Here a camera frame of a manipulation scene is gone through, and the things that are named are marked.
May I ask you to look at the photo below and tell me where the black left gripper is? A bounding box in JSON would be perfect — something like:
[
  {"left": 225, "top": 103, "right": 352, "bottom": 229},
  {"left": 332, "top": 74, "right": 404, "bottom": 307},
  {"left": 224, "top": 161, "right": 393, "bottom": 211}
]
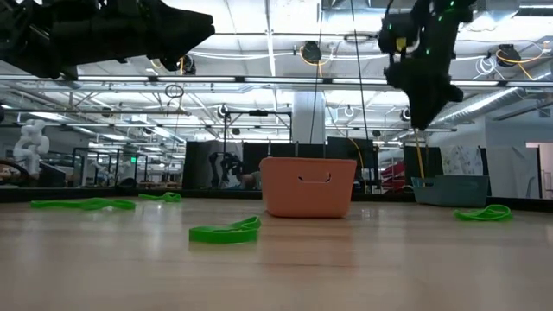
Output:
[{"left": 60, "top": 0, "right": 216, "bottom": 66}]

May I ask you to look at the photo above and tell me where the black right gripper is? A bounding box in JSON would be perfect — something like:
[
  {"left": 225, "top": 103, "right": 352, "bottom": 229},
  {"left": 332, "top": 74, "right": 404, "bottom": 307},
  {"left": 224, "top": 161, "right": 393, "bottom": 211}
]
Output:
[{"left": 384, "top": 16, "right": 464, "bottom": 130}]

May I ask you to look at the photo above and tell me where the dark teal plastic basket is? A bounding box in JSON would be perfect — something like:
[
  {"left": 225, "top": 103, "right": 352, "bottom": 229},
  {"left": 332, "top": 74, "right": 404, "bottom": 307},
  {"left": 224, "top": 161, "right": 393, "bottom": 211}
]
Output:
[{"left": 410, "top": 175, "right": 491, "bottom": 208}]

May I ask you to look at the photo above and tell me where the orange plastic basket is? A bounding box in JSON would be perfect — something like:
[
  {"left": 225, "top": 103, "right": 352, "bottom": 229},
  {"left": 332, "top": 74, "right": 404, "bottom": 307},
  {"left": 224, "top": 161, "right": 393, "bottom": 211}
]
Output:
[{"left": 258, "top": 156, "right": 359, "bottom": 219}]

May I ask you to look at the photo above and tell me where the black panel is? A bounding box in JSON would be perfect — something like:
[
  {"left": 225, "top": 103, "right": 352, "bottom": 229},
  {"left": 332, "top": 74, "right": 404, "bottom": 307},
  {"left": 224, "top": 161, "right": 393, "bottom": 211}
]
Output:
[{"left": 404, "top": 145, "right": 444, "bottom": 187}]

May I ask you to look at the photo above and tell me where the white patterned sheet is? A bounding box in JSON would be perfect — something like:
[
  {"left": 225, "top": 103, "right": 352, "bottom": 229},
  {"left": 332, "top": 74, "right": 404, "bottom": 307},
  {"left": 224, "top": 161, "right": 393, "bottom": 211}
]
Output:
[{"left": 440, "top": 144, "right": 484, "bottom": 177}]

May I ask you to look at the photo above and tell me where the red object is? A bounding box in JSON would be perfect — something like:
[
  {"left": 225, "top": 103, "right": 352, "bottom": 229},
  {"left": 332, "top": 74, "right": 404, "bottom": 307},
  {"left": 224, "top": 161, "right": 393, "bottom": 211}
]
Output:
[{"left": 379, "top": 162, "right": 407, "bottom": 194}]

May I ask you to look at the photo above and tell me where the white square pillar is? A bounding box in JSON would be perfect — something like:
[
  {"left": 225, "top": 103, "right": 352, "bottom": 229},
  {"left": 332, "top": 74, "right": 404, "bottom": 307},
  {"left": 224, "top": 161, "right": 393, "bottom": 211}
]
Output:
[{"left": 292, "top": 90, "right": 326, "bottom": 146}]

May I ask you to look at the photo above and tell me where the black partition screen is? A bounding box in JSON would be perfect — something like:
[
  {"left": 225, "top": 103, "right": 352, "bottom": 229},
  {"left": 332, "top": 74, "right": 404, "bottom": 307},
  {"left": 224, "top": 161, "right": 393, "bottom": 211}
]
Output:
[{"left": 241, "top": 136, "right": 379, "bottom": 191}]

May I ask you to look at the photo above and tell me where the person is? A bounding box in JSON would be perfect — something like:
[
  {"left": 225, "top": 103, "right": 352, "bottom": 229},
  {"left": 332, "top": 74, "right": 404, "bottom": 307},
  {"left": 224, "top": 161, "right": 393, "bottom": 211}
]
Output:
[{"left": 239, "top": 170, "right": 263, "bottom": 191}]

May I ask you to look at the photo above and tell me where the black ceiling cable reel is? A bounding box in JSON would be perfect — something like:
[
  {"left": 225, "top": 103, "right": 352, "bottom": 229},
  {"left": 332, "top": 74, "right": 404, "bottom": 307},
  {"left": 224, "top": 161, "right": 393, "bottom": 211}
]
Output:
[
  {"left": 176, "top": 54, "right": 198, "bottom": 76},
  {"left": 495, "top": 43, "right": 522, "bottom": 68},
  {"left": 301, "top": 40, "right": 323, "bottom": 64}
]

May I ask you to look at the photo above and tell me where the silver ventilation duct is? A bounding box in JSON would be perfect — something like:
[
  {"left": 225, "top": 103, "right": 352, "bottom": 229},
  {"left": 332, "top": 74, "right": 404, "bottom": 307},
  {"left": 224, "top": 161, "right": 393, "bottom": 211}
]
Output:
[{"left": 431, "top": 86, "right": 553, "bottom": 127}]

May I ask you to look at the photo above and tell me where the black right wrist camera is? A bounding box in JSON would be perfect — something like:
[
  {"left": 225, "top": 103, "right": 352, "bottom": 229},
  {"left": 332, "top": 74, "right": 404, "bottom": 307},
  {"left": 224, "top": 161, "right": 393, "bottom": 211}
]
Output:
[{"left": 378, "top": 11, "right": 419, "bottom": 55}]

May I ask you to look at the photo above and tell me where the black hanging cable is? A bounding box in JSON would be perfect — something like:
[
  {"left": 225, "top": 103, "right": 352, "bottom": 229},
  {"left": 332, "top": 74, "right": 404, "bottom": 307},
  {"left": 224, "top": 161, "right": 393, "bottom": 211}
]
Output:
[{"left": 308, "top": 0, "right": 323, "bottom": 146}]

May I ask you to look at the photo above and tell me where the black gantry frame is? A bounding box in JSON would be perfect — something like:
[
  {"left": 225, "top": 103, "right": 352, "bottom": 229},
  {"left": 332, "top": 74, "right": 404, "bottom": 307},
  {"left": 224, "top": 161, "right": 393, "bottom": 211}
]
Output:
[{"left": 222, "top": 110, "right": 293, "bottom": 143}]

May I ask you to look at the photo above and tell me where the black framed glass enclosure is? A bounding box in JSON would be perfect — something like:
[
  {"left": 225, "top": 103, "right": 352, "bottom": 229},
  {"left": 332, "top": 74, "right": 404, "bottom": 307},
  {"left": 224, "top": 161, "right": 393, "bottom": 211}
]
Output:
[{"left": 72, "top": 147, "right": 149, "bottom": 187}]

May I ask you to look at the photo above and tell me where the black aluminium table frame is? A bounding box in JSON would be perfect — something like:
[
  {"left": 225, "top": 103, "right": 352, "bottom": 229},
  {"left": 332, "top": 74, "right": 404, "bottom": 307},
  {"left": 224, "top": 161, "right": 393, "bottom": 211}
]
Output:
[{"left": 0, "top": 185, "right": 553, "bottom": 213}]

